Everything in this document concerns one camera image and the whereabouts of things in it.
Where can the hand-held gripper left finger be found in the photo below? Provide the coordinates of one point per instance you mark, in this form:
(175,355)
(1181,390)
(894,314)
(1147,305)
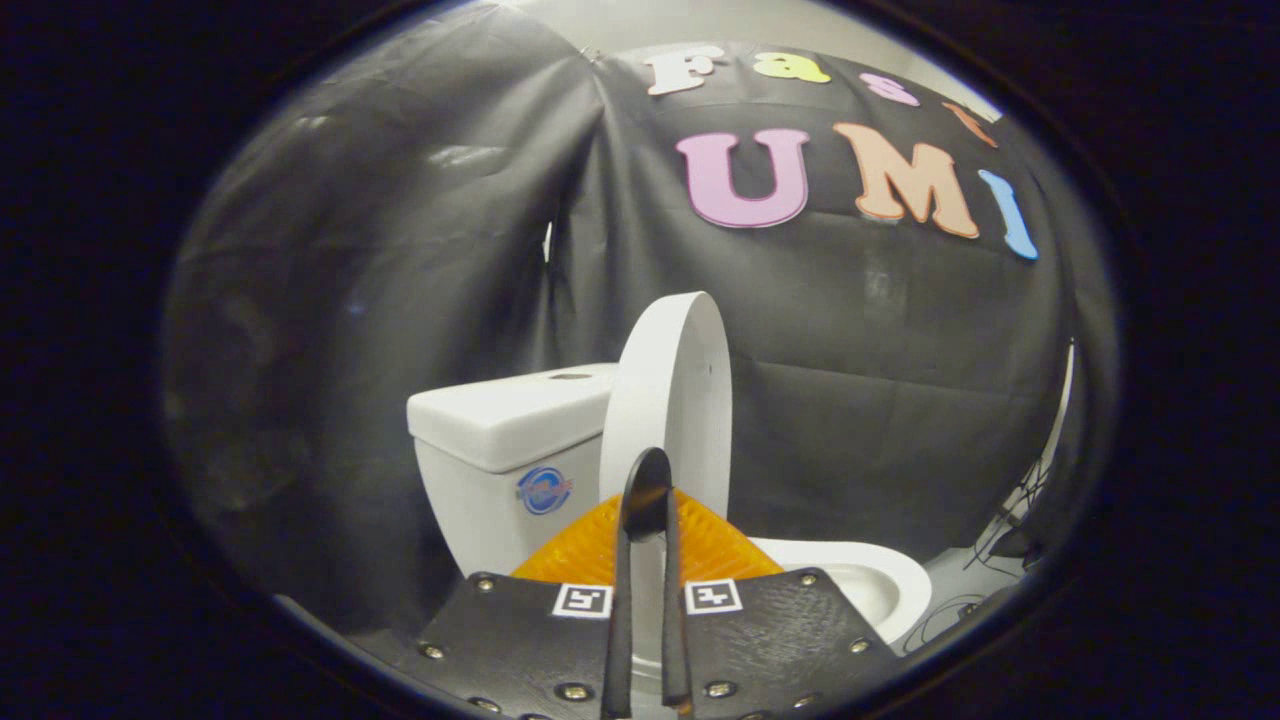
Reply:
(622,620)

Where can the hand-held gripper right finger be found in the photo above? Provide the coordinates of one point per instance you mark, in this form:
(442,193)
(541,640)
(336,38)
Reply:
(676,620)

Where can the white toilet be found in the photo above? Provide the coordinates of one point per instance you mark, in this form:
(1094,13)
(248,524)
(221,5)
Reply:
(480,510)

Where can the white toilet tank lid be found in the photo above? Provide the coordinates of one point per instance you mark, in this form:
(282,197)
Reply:
(500,415)

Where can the black backdrop cloth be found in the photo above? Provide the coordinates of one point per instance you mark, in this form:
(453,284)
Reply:
(870,400)

